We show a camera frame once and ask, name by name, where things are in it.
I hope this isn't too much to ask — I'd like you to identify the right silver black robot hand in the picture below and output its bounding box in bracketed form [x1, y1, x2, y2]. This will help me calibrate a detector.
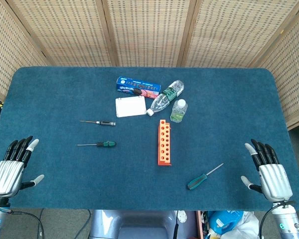
[240, 138, 294, 202]

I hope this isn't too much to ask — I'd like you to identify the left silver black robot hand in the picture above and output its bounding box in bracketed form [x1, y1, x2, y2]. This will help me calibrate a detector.
[0, 135, 45, 199]

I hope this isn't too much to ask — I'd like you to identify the teal black handle screwdriver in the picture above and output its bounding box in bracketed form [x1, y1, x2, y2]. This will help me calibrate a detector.
[186, 163, 224, 191]

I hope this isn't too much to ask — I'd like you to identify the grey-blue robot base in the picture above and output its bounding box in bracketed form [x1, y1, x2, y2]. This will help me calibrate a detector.
[89, 210, 197, 239]

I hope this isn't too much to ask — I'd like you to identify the black precision screwdriver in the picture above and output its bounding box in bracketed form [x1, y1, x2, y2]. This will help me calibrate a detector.
[80, 120, 116, 126]

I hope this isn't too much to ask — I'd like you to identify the orange tool rack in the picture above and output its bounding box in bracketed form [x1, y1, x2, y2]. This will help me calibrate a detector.
[157, 119, 172, 167]

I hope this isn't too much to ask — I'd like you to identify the white plastic bag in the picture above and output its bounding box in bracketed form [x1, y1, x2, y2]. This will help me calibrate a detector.
[221, 211, 263, 239]

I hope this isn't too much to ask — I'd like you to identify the blue carpet table cover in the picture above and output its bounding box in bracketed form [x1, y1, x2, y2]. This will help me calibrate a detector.
[0, 66, 299, 211]

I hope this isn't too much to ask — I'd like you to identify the blue white plastic package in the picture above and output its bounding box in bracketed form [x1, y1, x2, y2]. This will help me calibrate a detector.
[208, 210, 245, 235]

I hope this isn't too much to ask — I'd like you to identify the white round plate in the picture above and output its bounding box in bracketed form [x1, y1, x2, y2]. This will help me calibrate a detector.
[176, 210, 189, 225]

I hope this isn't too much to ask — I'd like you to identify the small clear green-label bottle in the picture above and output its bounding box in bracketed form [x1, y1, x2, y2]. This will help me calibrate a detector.
[169, 99, 188, 123]

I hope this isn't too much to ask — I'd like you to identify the large clear water bottle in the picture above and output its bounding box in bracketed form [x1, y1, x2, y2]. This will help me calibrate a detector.
[146, 80, 185, 117]

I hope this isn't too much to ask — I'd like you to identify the white plastic case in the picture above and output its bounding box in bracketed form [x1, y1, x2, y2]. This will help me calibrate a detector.
[115, 96, 147, 118]

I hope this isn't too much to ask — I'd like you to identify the blue cookie box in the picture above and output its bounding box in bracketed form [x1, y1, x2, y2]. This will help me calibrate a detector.
[116, 76, 162, 100]

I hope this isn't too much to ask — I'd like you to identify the wicker folding screen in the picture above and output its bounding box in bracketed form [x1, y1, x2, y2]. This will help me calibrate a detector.
[0, 0, 299, 130]

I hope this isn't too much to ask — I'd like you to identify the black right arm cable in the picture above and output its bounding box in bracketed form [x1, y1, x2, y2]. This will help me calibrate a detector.
[260, 201, 297, 239]

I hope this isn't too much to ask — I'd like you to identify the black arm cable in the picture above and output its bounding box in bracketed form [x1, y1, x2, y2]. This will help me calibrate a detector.
[260, 201, 297, 239]
[9, 210, 45, 239]

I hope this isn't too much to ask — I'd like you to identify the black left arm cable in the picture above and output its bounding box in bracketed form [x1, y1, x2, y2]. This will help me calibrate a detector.
[9, 210, 45, 239]

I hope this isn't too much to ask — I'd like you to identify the blue floor cable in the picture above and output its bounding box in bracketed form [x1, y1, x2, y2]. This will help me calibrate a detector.
[74, 210, 92, 239]

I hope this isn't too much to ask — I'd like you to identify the green black handle screwdriver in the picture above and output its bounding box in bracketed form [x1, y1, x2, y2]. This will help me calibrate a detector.
[75, 140, 117, 148]

